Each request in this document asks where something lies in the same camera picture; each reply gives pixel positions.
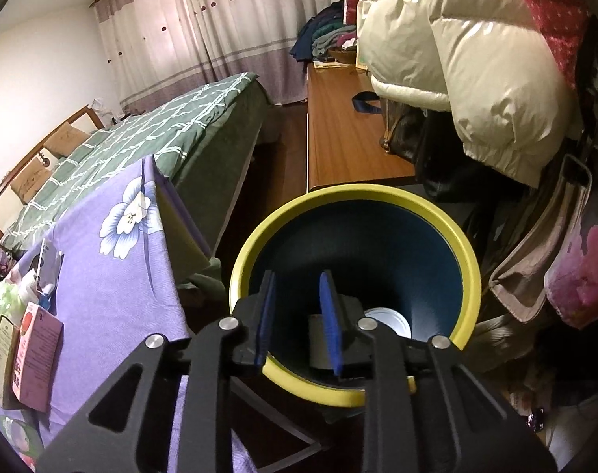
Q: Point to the brown patterned handbag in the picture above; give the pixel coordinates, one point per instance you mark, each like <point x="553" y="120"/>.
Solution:
<point x="402" y="130"/>

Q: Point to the pale dotted curtain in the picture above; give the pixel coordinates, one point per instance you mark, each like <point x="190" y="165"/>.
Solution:
<point x="205" y="34"/>

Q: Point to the green checked quilt bed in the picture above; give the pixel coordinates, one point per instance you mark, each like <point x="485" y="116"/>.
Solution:
<point x="181" y="128"/>

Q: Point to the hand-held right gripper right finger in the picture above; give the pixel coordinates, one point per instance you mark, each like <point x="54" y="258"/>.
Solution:
<point x="331" y="320"/>

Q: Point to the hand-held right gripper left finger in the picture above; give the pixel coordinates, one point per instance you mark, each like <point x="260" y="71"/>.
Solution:
<point x="266" y="315"/>

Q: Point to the cream puffer jacket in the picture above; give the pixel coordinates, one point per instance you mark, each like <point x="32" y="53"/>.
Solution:
<point x="476" y="59"/>

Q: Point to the black bag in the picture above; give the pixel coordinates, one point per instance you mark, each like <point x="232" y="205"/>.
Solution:
<point x="444" y="162"/>

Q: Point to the yellow rimmed dark blue bin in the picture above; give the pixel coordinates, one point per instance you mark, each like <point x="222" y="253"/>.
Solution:
<point x="378" y="236"/>

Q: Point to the white printed packet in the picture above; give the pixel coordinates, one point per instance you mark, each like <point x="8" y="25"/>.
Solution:
<point x="48" y="266"/>

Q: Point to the beige fabric bag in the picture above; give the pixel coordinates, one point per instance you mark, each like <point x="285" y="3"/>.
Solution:
<point x="540" y="246"/>

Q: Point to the pink floral cloth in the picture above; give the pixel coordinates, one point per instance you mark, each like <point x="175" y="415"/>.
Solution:
<point x="584" y="266"/>

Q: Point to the pink strawberry carton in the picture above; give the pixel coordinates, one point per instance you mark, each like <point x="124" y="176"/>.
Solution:
<point x="35" y="354"/>

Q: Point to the red dotted cloth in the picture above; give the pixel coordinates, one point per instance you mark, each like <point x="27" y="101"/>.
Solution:
<point x="550" y="15"/>

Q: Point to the green printed carton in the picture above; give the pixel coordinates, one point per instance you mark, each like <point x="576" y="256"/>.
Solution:
<point x="1" y="354"/>

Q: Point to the wooden headboard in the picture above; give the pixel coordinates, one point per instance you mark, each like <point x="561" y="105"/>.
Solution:
<point x="13" y="167"/>

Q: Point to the purple floral tablecloth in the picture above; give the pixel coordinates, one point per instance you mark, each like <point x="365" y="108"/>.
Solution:
<point x="121" y="295"/>

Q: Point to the brown pillow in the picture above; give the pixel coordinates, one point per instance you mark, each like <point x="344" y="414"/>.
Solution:
<point x="65" y="139"/>
<point x="30" y="177"/>

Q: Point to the white round lid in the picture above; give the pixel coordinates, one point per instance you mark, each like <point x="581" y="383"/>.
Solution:
<point x="385" y="320"/>

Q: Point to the pile of folded clothes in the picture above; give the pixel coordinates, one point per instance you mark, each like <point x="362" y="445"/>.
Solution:
<point x="323" y="29"/>

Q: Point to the long wooden desk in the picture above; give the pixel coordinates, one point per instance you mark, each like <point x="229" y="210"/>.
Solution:
<point x="338" y="143"/>

